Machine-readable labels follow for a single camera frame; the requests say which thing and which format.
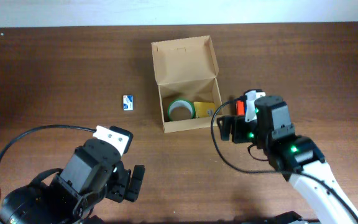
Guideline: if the orange highlighter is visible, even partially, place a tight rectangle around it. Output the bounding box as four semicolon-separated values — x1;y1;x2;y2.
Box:
236;100;246;116

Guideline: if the yellow sticky note pad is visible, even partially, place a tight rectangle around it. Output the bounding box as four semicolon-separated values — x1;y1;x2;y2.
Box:
193;101;216;118

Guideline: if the brown cardboard box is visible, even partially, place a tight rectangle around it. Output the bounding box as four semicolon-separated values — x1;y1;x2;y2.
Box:
151;35;222;133

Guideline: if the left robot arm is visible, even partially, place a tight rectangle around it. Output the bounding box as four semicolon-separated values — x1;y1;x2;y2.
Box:
0;139;145;223

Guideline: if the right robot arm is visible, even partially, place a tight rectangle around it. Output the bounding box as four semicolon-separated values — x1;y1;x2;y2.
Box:
211;93;358;223

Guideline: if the green tape roll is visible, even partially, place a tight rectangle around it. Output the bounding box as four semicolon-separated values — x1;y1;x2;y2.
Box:
167;99;195;121

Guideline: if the small blue white card box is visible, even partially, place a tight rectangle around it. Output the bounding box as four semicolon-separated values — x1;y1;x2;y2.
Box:
122;95;134;111

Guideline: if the right black cable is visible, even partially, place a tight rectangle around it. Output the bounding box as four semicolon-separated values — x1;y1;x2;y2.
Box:
210;100;358;224

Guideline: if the black cable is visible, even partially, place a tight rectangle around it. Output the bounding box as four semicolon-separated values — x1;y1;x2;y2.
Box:
0;124;98;224
210;100;358;224

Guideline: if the left black cable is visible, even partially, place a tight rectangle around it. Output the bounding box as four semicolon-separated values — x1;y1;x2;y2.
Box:
0;124;98;224

